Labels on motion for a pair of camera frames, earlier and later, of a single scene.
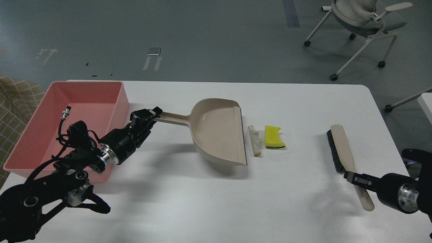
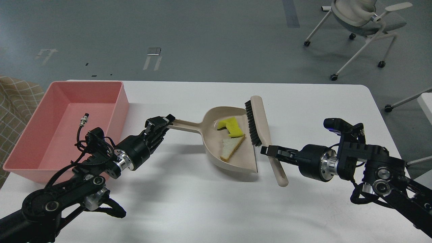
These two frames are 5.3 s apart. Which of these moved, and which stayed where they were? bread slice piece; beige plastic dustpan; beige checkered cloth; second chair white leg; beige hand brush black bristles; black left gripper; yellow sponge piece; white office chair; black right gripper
Moved: bread slice piece; black left gripper; yellow sponge piece; black right gripper; beige plastic dustpan; beige hand brush black bristles
Stayed: second chair white leg; beige checkered cloth; white office chair
